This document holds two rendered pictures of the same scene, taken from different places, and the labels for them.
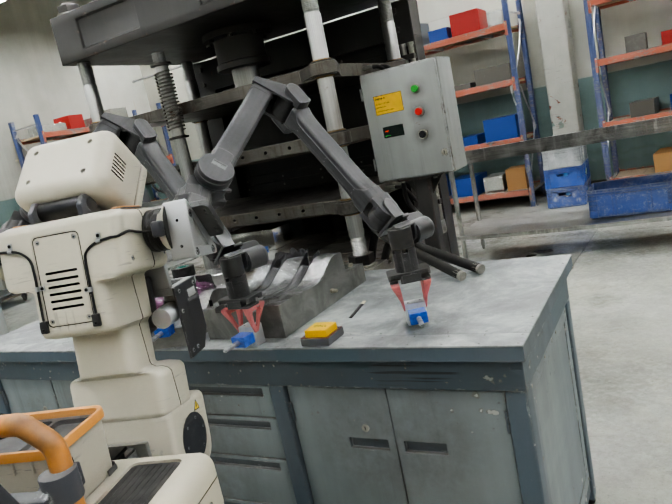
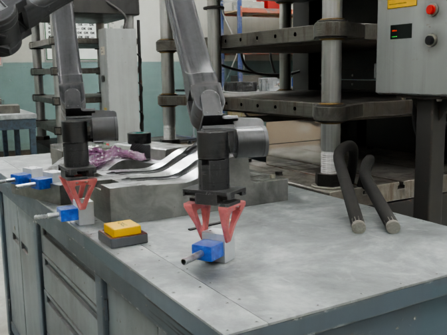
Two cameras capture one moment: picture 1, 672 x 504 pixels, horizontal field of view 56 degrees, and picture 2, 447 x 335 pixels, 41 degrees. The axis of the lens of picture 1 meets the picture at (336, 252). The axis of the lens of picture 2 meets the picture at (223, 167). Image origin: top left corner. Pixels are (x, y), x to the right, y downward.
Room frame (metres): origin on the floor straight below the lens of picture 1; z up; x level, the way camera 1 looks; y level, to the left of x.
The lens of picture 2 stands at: (0.54, -0.70, 1.15)
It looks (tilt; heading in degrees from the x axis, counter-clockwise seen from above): 9 degrees down; 29
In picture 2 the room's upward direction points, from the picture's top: 1 degrees counter-clockwise
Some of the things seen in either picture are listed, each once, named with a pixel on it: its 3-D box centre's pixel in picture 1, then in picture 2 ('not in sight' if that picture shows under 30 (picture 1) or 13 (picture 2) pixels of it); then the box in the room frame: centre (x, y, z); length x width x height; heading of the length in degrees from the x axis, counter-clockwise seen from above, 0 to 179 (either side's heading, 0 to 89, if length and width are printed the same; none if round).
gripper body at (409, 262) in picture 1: (405, 262); (213, 177); (1.47, -0.16, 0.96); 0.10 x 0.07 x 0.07; 88
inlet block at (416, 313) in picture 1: (418, 317); (204, 251); (1.43, -0.16, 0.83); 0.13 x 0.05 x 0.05; 178
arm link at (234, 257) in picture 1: (234, 265); (77, 131); (1.57, 0.26, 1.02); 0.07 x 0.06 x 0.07; 132
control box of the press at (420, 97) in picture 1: (437, 260); (426, 208); (2.35, -0.38, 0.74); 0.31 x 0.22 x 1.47; 60
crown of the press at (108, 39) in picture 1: (242, 43); not in sight; (2.93, 0.22, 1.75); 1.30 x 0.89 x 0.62; 60
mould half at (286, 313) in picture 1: (289, 286); (183, 178); (1.85, 0.16, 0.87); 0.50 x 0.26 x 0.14; 150
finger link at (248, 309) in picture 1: (248, 314); (79, 189); (1.56, 0.25, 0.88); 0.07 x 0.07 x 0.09; 57
